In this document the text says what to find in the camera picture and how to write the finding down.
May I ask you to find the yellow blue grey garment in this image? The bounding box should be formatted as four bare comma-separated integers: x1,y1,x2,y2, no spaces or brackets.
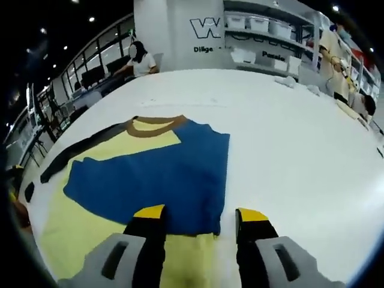
40,115,231,288

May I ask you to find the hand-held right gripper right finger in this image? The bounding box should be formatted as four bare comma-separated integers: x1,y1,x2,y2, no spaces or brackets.
235,208,346,288

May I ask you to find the beige garment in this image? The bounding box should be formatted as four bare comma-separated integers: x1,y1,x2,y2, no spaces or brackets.
337,100,373,130

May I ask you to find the black oval table grommet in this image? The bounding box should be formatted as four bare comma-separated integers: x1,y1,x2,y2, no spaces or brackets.
23,182,35,203

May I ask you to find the black monitor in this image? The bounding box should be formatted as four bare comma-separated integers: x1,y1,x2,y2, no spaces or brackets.
81,67,106,88
106,56,133,74

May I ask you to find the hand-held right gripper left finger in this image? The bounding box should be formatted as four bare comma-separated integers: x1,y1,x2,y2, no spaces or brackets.
58,205,167,288

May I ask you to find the row of white storage boxes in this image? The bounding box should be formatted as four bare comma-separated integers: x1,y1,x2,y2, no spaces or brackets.
226,13,302,76

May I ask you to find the grey metal shelf rack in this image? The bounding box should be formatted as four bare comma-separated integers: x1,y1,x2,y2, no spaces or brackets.
344,44,383,100
223,0,323,80

